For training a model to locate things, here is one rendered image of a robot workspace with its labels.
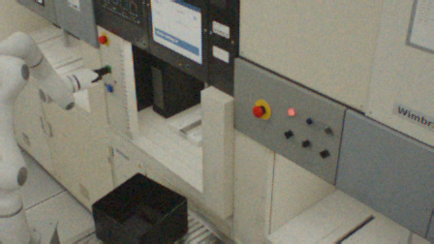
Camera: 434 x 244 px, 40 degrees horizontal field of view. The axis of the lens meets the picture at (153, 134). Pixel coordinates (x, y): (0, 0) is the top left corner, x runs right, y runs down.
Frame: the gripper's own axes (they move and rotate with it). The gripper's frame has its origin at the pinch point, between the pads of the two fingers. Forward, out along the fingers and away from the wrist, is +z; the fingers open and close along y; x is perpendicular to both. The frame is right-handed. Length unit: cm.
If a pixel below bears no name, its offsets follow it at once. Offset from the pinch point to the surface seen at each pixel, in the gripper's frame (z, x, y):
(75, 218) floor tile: -4, -120, -49
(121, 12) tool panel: 2.5, 32.4, 15.9
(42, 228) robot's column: -54, -44, 27
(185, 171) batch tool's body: 7, -33, 48
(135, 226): -24, -43, 52
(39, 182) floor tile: -4, -120, -96
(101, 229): -40, -37, 51
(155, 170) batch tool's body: 3, -40, 31
